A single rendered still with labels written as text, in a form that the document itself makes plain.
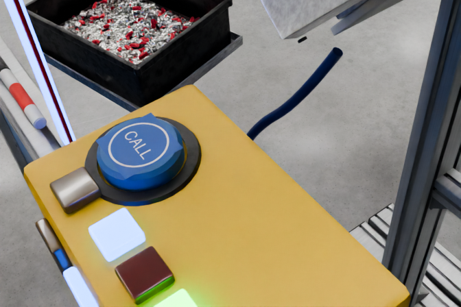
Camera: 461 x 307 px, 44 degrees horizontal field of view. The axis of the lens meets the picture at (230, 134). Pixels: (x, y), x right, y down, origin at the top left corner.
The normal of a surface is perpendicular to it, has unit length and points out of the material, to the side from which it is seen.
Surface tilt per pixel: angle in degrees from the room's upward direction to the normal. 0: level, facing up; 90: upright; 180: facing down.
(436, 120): 90
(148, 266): 0
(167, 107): 0
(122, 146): 0
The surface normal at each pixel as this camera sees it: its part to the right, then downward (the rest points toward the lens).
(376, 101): -0.07, -0.69
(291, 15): -0.31, 0.18
